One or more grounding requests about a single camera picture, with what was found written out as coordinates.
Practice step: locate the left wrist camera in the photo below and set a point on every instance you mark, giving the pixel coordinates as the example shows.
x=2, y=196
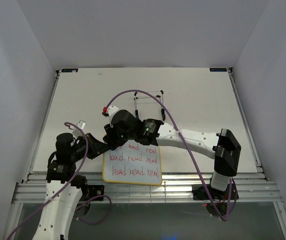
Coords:
x=78, y=131

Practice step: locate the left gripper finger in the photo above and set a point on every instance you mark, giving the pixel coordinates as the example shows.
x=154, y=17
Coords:
x=93, y=155
x=96, y=146

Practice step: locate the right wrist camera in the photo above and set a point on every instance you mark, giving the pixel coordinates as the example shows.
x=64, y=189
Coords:
x=110, y=111

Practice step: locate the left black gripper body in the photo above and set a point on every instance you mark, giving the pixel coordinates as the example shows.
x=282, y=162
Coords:
x=79, y=152

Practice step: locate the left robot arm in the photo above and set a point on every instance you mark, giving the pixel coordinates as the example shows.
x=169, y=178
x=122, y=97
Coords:
x=65, y=187

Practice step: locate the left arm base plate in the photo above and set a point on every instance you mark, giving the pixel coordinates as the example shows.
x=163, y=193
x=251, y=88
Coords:
x=90, y=191

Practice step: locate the blue corner label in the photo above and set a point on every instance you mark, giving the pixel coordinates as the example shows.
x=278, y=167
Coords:
x=69, y=70
x=217, y=69

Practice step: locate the yellow framed whiteboard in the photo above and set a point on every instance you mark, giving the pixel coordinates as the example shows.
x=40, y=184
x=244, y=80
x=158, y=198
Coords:
x=133, y=163

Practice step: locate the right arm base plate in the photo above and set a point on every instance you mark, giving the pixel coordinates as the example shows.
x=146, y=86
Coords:
x=199, y=193

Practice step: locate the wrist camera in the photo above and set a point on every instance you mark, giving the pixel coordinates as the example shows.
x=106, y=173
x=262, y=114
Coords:
x=78, y=131
x=110, y=111

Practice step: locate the left blue corner label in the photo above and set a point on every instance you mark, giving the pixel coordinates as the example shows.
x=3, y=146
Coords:
x=69, y=70

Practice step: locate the wire whiteboard stand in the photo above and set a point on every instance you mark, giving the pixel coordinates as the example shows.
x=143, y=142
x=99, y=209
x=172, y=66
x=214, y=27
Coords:
x=146, y=106

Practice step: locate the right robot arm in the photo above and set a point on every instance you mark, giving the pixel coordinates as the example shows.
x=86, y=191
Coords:
x=222, y=147

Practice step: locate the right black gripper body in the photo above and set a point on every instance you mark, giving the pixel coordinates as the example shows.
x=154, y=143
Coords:
x=120, y=137

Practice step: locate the right blue corner label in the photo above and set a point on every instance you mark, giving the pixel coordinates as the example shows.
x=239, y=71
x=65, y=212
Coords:
x=217, y=69

